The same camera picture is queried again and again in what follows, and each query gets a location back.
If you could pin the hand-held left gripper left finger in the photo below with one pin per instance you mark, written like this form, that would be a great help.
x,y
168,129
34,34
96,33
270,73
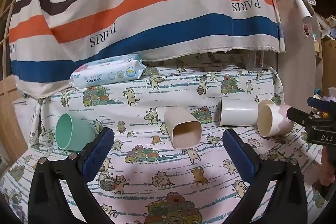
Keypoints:
x,y
96,154

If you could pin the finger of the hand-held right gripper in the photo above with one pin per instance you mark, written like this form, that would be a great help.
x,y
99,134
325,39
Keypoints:
x,y
316,102
299,114

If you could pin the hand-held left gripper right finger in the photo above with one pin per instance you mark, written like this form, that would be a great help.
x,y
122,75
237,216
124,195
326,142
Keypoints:
x,y
240,158

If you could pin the pink and white cup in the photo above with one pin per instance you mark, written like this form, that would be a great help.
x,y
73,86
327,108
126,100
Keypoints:
x,y
273,120

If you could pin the mint green cup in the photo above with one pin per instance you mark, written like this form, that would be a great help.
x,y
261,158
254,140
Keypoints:
x,y
72,134

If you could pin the cream cup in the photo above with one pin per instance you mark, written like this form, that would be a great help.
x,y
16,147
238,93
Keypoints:
x,y
266,102

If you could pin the white round cup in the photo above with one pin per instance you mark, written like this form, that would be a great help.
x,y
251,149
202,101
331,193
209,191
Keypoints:
x,y
237,113

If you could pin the beige square cup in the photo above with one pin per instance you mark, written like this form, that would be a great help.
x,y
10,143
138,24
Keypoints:
x,y
183,127

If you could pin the white paper cup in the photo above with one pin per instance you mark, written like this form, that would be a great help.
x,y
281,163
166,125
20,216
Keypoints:
x,y
304,10

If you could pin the person's right hand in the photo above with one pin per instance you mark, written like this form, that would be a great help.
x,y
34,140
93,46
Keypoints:
x,y
330,171

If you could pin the wooden cabinet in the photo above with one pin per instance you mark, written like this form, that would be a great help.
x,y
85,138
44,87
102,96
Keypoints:
x,y
296,56

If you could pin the clear plastic container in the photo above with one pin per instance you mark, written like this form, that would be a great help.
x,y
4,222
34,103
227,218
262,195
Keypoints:
x,y
254,61

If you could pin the cat print bedsheet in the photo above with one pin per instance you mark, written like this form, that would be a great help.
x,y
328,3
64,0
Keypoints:
x,y
168,176

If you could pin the baby wipes pack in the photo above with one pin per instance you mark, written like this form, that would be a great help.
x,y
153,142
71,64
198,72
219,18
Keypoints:
x,y
107,73

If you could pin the cardboard box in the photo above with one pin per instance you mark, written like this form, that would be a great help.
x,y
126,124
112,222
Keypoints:
x,y
9,113

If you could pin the striped cloth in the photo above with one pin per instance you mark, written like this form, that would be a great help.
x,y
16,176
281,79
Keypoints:
x,y
147,3

